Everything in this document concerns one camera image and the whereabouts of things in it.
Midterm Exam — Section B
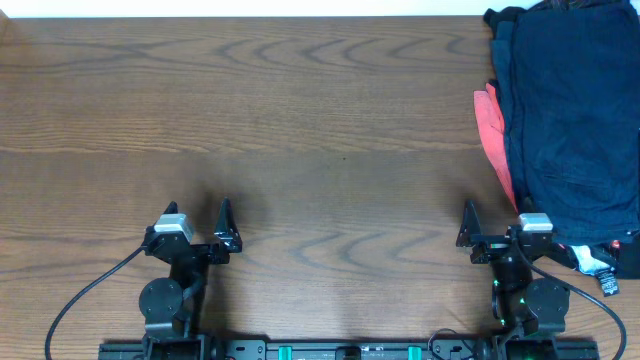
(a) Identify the orange red garment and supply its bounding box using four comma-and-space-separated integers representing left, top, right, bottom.
473, 83, 518, 211

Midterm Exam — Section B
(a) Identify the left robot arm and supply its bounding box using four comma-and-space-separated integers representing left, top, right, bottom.
139, 199, 243, 360

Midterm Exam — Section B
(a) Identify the black garment with labels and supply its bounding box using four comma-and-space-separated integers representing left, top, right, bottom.
482, 0, 640, 298

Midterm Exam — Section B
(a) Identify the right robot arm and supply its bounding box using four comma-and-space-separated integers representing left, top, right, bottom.
456, 200, 570, 360

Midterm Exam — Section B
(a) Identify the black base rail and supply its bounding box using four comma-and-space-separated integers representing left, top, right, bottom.
98, 338, 600, 360

